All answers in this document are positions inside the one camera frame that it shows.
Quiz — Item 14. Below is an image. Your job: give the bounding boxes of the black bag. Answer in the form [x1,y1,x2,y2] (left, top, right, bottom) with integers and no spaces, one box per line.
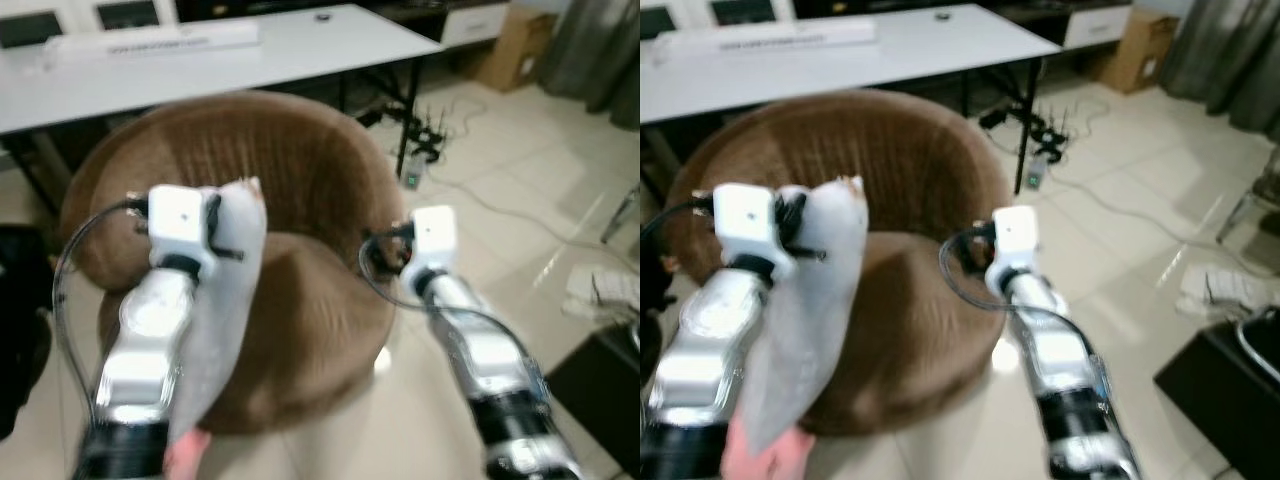
[0,224,53,442]

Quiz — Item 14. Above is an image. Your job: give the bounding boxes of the grey pillow with orange tag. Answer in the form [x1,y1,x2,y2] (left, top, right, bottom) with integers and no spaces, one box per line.
[744,174,870,458]
[165,177,270,453]

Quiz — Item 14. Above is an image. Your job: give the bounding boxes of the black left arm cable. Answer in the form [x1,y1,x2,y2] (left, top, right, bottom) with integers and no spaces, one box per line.
[640,197,717,246]
[51,197,153,406]

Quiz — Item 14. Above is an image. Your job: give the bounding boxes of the grey curtain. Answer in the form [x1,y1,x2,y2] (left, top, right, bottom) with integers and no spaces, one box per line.
[536,0,641,128]
[1157,0,1280,138]

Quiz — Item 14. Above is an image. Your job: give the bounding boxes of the long white printed carton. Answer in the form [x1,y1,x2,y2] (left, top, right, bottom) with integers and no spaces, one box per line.
[654,17,880,57]
[44,21,262,64]

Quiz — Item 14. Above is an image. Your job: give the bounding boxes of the white drawer unit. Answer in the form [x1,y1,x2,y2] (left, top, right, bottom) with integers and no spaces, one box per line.
[439,0,512,50]
[1059,0,1134,50]

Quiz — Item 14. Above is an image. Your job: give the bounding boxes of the pink pillow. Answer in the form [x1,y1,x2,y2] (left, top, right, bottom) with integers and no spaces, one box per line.
[163,428,213,480]
[721,420,817,480]

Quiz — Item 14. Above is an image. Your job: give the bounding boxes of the white glass-door cabinet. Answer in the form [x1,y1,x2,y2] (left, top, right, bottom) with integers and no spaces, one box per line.
[640,0,793,42]
[0,0,177,50]

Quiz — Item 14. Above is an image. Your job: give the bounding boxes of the black box with metal handle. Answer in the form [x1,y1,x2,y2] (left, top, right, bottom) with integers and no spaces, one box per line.
[1152,304,1280,477]
[544,320,641,477]

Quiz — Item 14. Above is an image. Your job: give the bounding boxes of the white table black legs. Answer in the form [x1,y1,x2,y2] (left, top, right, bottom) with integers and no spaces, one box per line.
[640,3,1060,197]
[0,3,445,216]

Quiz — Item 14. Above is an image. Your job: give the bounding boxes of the plaid cushioned folding chair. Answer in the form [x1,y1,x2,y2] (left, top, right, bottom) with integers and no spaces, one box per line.
[598,183,641,243]
[1214,148,1280,247]

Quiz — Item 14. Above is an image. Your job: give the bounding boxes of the brown cardboard box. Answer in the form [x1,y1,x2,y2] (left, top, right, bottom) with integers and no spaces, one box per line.
[1089,8,1180,95]
[469,8,557,94]

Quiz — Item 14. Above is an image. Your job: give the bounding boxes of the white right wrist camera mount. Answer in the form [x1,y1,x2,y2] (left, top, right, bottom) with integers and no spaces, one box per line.
[984,204,1042,298]
[399,204,460,298]

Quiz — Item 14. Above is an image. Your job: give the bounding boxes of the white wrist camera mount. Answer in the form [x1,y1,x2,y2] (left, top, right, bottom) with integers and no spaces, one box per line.
[144,184,222,278]
[399,204,460,298]
[984,204,1042,298]
[711,182,792,283]

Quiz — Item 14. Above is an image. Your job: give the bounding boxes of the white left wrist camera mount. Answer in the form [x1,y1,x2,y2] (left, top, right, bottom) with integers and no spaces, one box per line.
[144,184,222,278]
[711,182,792,283]

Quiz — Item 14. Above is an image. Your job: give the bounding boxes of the brown round velvet chair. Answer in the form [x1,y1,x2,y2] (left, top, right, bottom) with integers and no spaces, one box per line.
[58,90,407,437]
[664,88,1012,438]

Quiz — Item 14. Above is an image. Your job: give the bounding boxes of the white crumpled cloth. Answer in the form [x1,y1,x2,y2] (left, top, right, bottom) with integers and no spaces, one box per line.
[1177,261,1273,320]
[562,264,641,320]

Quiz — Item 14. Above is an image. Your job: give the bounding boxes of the black floor cable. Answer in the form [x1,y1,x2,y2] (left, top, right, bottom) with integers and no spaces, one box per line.
[1040,95,1236,233]
[420,95,621,246]

